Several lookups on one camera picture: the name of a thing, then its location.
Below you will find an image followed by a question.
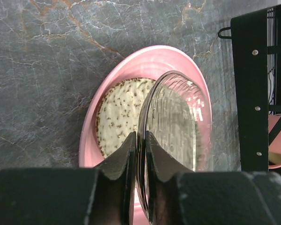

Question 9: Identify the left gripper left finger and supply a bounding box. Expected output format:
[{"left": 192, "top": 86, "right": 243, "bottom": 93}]
[{"left": 0, "top": 132, "right": 136, "bottom": 225}]

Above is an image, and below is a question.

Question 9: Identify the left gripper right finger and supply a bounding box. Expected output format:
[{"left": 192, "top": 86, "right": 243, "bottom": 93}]
[{"left": 145, "top": 132, "right": 281, "bottom": 225}]

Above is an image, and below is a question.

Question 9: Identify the grey glass plate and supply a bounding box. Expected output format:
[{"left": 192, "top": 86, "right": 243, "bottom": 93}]
[{"left": 136, "top": 71, "right": 212, "bottom": 217}]

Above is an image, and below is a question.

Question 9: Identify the pink mug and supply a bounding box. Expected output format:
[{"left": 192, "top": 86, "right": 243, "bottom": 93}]
[{"left": 268, "top": 114, "right": 281, "bottom": 154}]

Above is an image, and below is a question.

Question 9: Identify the pink plate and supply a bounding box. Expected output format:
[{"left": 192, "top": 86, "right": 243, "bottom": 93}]
[{"left": 78, "top": 45, "right": 214, "bottom": 225}]

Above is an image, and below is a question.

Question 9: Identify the brown patterned bowl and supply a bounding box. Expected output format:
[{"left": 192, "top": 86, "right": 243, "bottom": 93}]
[{"left": 269, "top": 152, "right": 281, "bottom": 169}]

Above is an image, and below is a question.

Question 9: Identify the black wire dish rack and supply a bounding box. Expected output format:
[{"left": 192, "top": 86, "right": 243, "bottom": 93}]
[{"left": 228, "top": 4, "right": 281, "bottom": 174}]

